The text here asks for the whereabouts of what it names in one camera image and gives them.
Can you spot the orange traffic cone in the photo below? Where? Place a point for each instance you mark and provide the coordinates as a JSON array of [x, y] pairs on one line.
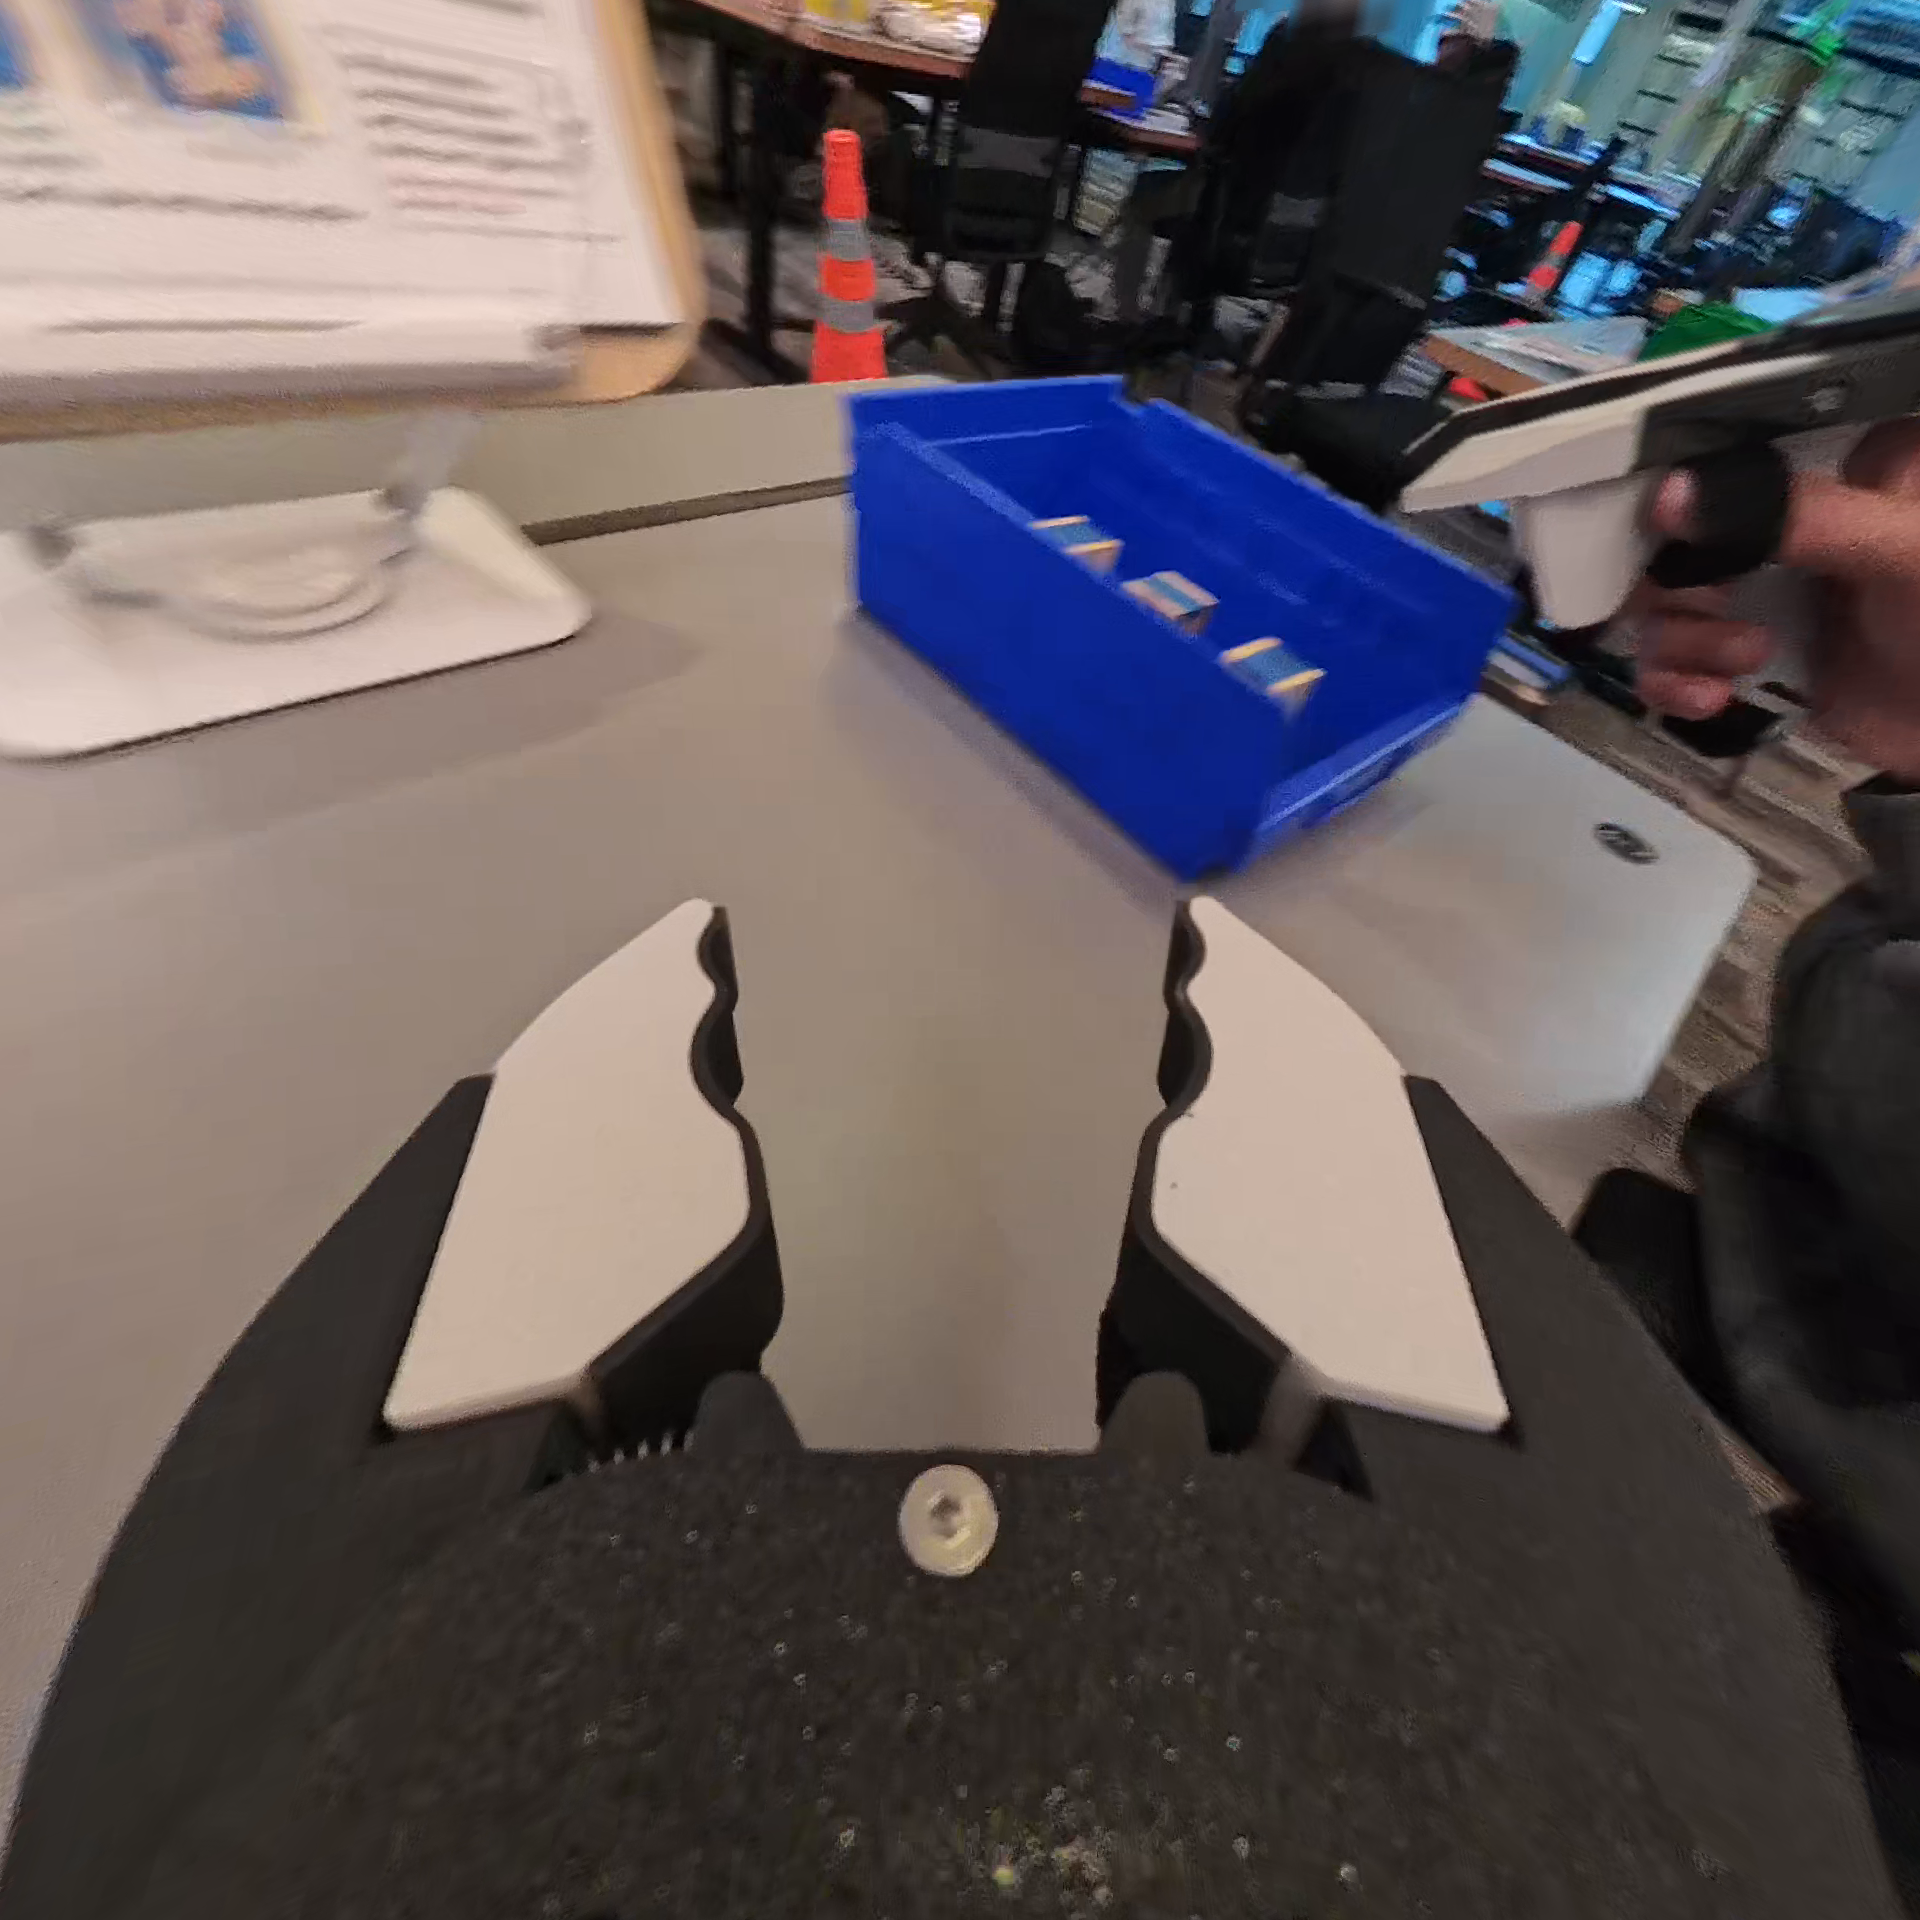
[[849, 284], [1556, 258]]

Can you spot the black office chair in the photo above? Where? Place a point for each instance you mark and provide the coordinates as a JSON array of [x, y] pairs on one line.
[[997, 181], [1350, 224]]

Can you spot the printed instruction sheet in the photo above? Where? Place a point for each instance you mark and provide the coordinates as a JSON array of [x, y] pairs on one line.
[[450, 149]]

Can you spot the white stand with wooden board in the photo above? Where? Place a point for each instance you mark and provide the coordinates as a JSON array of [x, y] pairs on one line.
[[450, 600]]

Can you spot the group of wooden cubes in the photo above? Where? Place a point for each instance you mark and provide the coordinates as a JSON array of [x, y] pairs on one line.
[[1172, 596]]

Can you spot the blue plastic bin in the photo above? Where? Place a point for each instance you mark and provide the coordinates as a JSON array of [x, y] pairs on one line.
[[1049, 674]]

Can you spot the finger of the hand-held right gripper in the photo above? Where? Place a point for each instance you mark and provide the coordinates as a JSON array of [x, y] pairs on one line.
[[1529, 442]]

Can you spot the person's right forearm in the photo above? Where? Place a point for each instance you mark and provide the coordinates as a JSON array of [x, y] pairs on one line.
[[1890, 839]]

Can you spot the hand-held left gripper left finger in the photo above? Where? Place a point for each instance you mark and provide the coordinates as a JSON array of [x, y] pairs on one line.
[[585, 1185]]

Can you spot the person's right hand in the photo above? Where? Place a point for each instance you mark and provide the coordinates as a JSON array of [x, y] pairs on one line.
[[1861, 628]]

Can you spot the person's body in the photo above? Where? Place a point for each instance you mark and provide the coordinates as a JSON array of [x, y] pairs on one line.
[[1829, 1124]]

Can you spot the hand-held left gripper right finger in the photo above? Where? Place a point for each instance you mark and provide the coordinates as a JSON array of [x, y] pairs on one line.
[[1305, 1185]]

